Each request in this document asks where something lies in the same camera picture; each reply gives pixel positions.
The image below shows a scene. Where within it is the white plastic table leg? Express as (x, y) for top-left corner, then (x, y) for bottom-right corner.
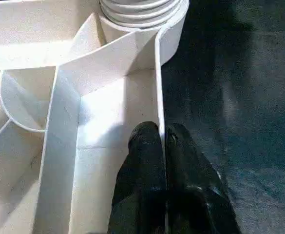
(98, 0), (184, 29)

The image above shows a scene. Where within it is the white plastic table top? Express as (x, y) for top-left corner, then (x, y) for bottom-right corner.
(0, 0), (190, 234)

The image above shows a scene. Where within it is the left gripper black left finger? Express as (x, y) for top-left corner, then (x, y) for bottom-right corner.
(108, 121), (166, 234)

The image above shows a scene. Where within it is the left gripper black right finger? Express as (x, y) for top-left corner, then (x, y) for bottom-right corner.
(164, 123), (240, 234)

